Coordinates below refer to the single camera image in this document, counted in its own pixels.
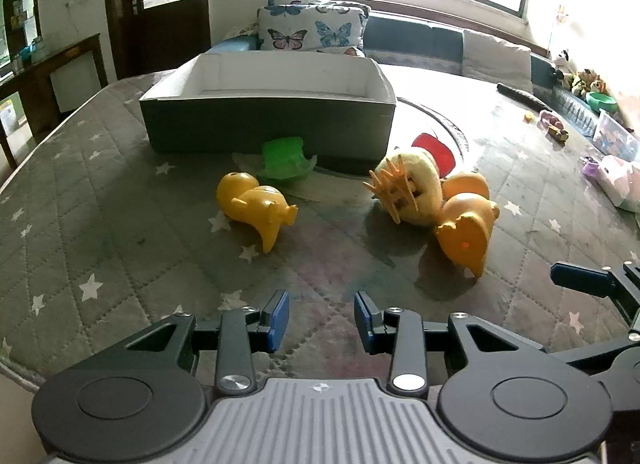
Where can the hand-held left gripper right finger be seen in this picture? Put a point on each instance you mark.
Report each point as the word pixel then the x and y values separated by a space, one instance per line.
pixel 366 323

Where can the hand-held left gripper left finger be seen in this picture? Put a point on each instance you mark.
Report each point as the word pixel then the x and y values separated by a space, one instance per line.
pixel 276 319

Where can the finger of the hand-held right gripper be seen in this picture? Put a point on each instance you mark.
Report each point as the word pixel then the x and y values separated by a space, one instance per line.
pixel 577 275
pixel 610 351

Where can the yellow toy duck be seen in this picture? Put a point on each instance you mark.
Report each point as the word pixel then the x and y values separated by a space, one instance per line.
pixel 465 224
pixel 250 201

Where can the pale yellow spiky toy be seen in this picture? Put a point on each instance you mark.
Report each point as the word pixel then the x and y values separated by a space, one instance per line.
pixel 420 184

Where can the green plastic toy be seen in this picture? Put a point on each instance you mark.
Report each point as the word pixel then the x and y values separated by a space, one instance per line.
pixel 285 159

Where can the red toy onion half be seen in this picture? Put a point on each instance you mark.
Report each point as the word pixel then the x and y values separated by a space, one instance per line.
pixel 441 151

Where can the dark grey cardboard box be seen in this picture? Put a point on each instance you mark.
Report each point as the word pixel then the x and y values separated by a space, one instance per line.
pixel 260 124

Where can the clear plastic container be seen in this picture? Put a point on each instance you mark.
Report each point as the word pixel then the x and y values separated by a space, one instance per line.
pixel 617 136

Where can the small purple toy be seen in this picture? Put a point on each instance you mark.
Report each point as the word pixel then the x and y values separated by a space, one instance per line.
pixel 590 168

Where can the small toy car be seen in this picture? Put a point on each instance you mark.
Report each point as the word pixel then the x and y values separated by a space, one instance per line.
pixel 558 134

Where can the small pink toy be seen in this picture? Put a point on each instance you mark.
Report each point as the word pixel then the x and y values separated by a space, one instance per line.
pixel 549 119

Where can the green bowl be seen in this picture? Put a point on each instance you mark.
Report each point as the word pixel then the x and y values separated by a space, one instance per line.
pixel 602 103

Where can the grey quilted star mat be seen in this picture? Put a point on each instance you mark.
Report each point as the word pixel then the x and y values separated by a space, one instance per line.
pixel 125 224

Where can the black remote control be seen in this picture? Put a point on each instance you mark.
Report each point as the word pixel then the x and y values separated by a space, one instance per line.
pixel 520 94

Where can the brown plush toys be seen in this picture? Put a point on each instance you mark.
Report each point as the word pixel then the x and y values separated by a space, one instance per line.
pixel 587 83

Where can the panda plush toy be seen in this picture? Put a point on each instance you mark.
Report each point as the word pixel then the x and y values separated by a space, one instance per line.
pixel 561 64

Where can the white cushion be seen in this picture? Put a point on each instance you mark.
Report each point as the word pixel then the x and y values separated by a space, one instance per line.
pixel 495 59

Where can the dark teal sofa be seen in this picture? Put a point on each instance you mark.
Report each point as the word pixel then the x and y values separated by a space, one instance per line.
pixel 410 36

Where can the dark wooden door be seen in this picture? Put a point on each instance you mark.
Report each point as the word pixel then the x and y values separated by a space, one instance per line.
pixel 165 34

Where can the dark wooden sideboard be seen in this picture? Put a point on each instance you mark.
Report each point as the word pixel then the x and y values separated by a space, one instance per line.
pixel 35 75

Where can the dark wooden display shelf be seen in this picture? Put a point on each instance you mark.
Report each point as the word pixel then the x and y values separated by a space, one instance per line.
pixel 6 19

